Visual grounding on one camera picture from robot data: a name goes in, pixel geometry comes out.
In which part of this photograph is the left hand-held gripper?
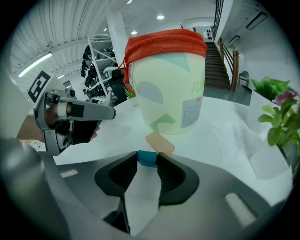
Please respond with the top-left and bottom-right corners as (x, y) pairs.
(27, 70), (117, 157)

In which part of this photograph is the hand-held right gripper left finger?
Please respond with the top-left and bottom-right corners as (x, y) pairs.
(57, 150), (139, 234)

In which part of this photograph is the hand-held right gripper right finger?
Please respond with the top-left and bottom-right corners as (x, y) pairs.
(130, 151), (270, 240)

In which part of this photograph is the small teal block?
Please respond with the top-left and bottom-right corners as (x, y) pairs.
(137, 150), (158, 169)

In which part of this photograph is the beige wooden block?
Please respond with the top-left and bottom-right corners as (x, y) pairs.
(145, 131), (176, 155)

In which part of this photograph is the person's left forearm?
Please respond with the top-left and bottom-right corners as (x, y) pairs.
(16, 114), (45, 143)

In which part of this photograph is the person's left hand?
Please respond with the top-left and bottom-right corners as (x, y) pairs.
(45, 102), (101, 139)

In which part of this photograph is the black mesh office chair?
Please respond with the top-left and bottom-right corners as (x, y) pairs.
(109, 68), (128, 105)

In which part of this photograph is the white shelf rack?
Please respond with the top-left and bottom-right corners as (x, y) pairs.
(81, 35), (119, 104)

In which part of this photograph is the small spiky green plant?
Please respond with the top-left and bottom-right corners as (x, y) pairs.
(124, 84), (139, 107)

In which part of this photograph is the cream bucket with orange liner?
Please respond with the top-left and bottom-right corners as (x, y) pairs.
(118, 29), (208, 136)

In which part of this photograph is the white square column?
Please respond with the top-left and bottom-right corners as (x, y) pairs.
(106, 9), (132, 71)

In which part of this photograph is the pink flower plant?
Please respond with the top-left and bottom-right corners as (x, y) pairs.
(249, 90), (300, 181)

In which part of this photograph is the grey armchair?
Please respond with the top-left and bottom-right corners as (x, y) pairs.
(239, 71), (250, 87)

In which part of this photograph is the wooden staircase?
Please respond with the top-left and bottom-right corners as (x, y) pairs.
(202, 38), (240, 92)

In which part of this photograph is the black stairwell railing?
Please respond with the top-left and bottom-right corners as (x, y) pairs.
(212, 0), (225, 30)

